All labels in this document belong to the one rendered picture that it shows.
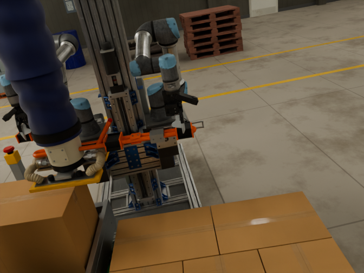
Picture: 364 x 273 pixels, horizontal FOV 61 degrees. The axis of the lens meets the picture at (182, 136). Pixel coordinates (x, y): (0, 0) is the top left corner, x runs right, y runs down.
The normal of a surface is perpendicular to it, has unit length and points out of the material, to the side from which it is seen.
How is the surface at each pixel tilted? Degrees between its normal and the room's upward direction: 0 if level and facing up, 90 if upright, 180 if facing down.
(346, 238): 0
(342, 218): 0
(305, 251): 0
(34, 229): 90
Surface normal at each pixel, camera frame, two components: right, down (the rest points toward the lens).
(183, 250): -0.15, -0.88
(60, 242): 0.04, 0.46
